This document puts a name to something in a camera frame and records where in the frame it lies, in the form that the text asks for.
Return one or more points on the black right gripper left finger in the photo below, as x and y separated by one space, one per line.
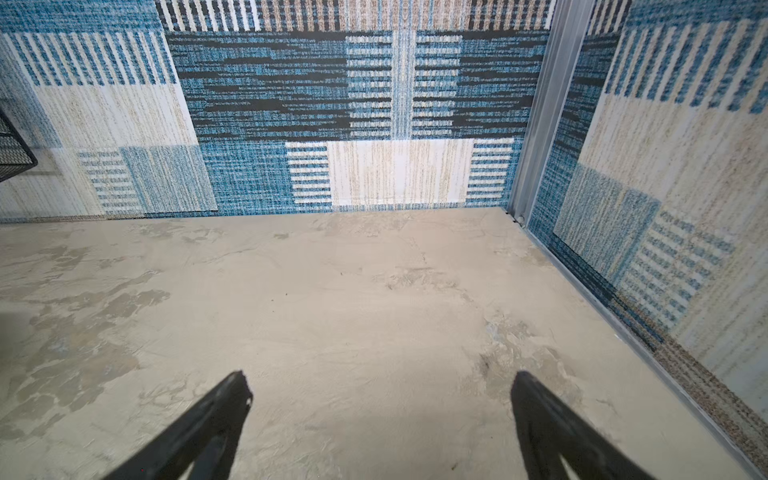
202 443

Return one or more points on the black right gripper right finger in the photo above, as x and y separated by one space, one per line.
555 441

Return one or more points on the black wire mesh shelf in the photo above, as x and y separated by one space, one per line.
16 155

